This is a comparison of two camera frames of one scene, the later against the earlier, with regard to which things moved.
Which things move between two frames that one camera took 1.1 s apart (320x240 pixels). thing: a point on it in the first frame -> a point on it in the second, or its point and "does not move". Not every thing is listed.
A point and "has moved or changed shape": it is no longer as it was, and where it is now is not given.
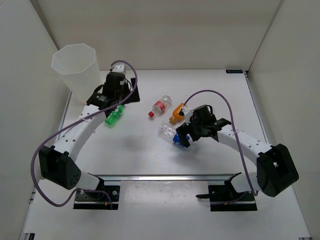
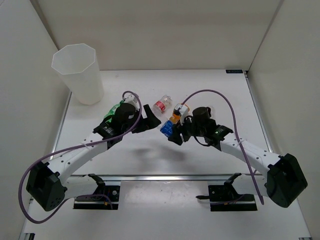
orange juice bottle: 176,116 does not move
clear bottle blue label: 171,132 has moved or changed shape
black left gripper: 134,97 -> 151,121
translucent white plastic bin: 78,65 does not move
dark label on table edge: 234,71 does not move
